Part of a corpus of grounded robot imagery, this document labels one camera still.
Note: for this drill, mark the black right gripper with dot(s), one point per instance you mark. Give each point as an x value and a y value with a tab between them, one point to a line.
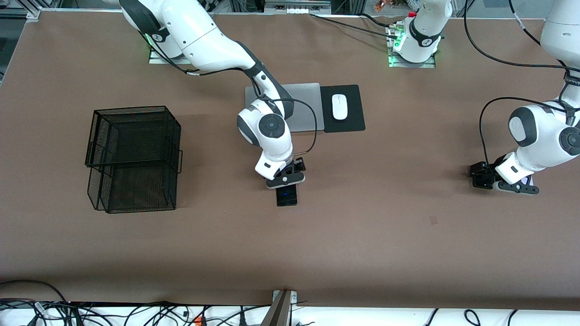
296	166

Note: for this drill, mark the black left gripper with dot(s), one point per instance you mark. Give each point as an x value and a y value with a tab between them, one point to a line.
488	171

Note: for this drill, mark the tall black smartphone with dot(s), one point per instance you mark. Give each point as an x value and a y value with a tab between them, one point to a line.
287	197

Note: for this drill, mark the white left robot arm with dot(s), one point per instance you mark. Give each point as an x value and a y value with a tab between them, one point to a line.
534	145

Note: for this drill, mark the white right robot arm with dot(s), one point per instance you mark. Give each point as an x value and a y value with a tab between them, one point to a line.
204	40

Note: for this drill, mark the silver laptop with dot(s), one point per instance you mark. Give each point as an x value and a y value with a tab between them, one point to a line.
308	104

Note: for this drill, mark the white computer mouse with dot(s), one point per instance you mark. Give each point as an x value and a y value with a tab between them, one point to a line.
340	108

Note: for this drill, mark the black mouse pad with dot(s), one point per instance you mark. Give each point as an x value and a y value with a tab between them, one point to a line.
355	108

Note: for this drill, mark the grey power strip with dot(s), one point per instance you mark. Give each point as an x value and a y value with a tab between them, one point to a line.
297	7

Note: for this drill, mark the orange connector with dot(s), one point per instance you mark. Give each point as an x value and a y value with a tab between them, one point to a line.
197	321

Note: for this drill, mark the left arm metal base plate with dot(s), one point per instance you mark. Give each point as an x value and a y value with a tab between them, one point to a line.
426	65

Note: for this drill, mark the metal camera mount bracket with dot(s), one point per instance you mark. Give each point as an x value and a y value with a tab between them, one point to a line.
281	312

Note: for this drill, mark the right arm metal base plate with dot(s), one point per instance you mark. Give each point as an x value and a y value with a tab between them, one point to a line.
156	60

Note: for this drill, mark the aluminium frame rail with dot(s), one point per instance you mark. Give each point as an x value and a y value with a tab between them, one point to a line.
36	13

